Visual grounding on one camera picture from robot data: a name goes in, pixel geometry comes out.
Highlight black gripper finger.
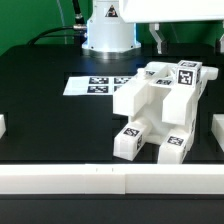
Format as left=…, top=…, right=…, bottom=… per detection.
left=219, top=20, right=224, bottom=54
left=149, top=23, right=167, bottom=54

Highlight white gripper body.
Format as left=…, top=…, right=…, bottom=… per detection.
left=119, top=0, right=224, bottom=23

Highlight white tagged block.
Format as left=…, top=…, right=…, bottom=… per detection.
left=175, top=60, right=202, bottom=88

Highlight white chair back frame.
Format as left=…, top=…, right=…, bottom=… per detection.
left=113, top=60, right=218, bottom=126

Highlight white chair seat part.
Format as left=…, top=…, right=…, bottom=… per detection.
left=129, top=78, right=198, bottom=144

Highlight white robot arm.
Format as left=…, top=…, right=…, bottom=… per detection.
left=82, top=0, right=224, bottom=58

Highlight white part right edge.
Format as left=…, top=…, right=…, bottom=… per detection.
left=211, top=114, right=224, bottom=152

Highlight white part edge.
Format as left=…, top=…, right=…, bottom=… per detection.
left=211, top=114, right=224, bottom=152
left=0, top=114, right=6, bottom=139

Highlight white part left edge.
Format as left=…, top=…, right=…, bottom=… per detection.
left=0, top=114, right=6, bottom=139

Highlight black cables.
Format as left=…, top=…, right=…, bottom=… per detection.
left=27, top=0, right=88, bottom=46

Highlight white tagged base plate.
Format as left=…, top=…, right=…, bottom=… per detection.
left=63, top=76, right=131, bottom=96

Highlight white front rail barrier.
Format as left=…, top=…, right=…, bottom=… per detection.
left=0, top=164, right=224, bottom=194

